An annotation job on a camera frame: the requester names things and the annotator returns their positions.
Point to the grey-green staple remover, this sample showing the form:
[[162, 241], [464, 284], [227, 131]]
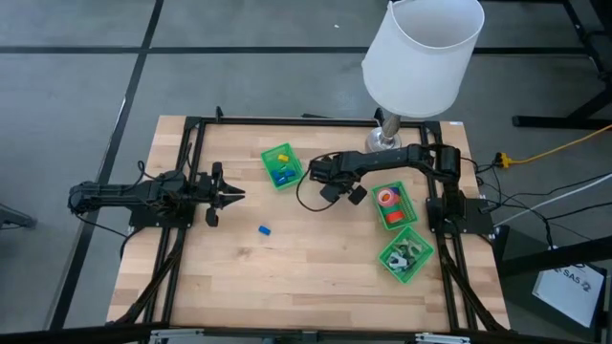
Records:
[[413, 247], [400, 246]]

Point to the white shade silver table lamp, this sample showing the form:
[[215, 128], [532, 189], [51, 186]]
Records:
[[421, 57]]

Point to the grey furniture foot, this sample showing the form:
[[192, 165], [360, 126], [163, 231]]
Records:
[[14, 217]]

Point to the black desk beam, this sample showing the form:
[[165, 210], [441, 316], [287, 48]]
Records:
[[550, 258]]

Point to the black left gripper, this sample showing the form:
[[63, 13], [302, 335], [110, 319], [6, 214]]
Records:
[[203, 193]]

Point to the green plastic mesh basket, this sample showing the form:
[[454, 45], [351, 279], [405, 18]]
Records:
[[412, 210], [268, 156], [423, 251]]

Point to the white printed paper sheet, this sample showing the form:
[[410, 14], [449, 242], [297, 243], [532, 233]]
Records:
[[566, 296]]

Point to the red tape roll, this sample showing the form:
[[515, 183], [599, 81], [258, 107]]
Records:
[[395, 218]]

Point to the silver camera mount bracket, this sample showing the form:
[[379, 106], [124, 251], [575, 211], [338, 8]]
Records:
[[442, 338], [172, 336]]

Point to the pink tape roll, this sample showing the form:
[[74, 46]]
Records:
[[380, 197]]

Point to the small green stapler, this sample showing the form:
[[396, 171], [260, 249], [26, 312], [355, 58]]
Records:
[[286, 167]]

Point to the black desk leg frame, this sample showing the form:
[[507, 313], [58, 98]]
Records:
[[550, 122]]

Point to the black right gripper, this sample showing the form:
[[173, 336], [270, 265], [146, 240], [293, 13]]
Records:
[[337, 169]]

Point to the green tape roll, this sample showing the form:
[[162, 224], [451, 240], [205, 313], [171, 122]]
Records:
[[394, 208]]

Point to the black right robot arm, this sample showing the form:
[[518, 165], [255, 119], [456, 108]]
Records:
[[397, 160]]

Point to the black aluminium table frame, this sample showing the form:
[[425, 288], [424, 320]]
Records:
[[287, 121]]

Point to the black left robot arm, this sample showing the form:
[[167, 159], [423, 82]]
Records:
[[119, 193]]

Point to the small yellow stapler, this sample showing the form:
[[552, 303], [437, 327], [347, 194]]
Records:
[[283, 158]]

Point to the blue tape roll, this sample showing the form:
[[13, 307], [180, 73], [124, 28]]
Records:
[[396, 191]]

